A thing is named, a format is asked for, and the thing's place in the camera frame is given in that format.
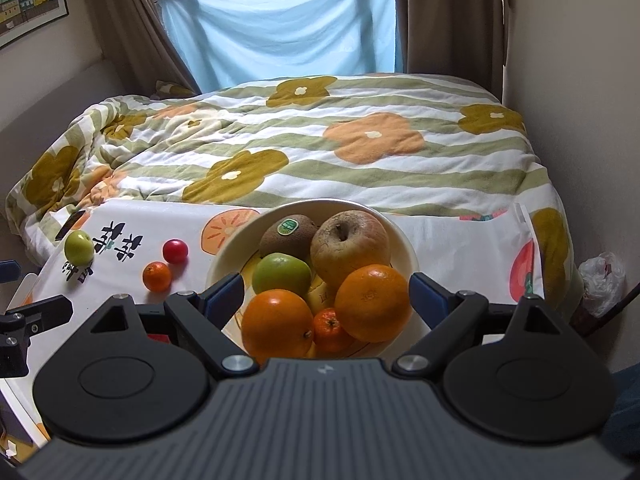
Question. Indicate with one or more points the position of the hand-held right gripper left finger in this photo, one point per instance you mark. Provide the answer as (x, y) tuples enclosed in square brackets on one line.
[(225, 296)]

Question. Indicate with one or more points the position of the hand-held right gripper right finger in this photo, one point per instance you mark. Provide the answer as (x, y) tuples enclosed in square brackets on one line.
[(429, 296)]

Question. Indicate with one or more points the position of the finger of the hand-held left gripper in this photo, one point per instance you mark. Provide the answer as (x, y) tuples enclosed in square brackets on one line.
[(47, 311), (7, 271)]

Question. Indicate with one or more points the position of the yellow duck print plate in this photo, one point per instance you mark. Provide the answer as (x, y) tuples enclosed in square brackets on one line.
[(235, 256)]

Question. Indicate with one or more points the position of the large green apple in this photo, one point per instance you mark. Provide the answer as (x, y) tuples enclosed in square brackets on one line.
[(280, 281)]

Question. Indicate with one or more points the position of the large orange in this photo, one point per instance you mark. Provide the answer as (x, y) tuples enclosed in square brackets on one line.
[(372, 305)]

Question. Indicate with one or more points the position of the small orange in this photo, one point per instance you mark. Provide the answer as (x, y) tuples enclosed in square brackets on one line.
[(277, 327)]

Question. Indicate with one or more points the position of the brown kiwi with sticker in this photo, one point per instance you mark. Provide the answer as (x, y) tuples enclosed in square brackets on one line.
[(277, 249)]

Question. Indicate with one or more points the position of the large wrinkled apple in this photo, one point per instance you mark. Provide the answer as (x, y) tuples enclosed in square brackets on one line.
[(350, 251)]

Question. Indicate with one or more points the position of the mandarin with green stem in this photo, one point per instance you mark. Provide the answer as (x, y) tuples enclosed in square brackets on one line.
[(330, 334)]

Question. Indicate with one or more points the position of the white persimmon print cloth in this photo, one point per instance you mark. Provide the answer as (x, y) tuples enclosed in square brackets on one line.
[(450, 242)]

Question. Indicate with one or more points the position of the red cherry tomato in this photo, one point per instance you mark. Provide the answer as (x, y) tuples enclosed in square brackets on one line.
[(175, 251)]

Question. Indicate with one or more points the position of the small green apple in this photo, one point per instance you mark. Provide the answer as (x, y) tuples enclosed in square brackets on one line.
[(78, 248)]

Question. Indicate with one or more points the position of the small plain mandarin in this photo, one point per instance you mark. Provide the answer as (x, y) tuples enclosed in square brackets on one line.
[(156, 276)]

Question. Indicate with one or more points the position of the black smartphone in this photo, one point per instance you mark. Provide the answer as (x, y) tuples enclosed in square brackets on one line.
[(70, 224)]

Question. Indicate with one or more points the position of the floral striped blanket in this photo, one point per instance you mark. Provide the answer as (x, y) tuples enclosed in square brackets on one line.
[(350, 172)]

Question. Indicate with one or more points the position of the crumpled plastic bag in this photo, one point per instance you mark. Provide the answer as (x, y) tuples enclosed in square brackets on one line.
[(602, 280)]

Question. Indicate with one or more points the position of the person's blue jeans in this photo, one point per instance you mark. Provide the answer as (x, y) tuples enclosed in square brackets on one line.
[(625, 395)]

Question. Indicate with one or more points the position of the light blue window cloth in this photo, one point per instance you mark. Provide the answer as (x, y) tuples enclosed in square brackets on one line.
[(280, 30)]

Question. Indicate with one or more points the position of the brown curtain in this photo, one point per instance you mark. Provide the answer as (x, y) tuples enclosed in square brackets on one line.
[(445, 15), (125, 20)]

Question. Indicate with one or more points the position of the framed wall picture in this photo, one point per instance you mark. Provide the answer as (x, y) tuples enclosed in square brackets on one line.
[(30, 0)]

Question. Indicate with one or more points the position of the white wall pipe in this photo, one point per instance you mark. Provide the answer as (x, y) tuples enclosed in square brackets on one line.
[(505, 25)]

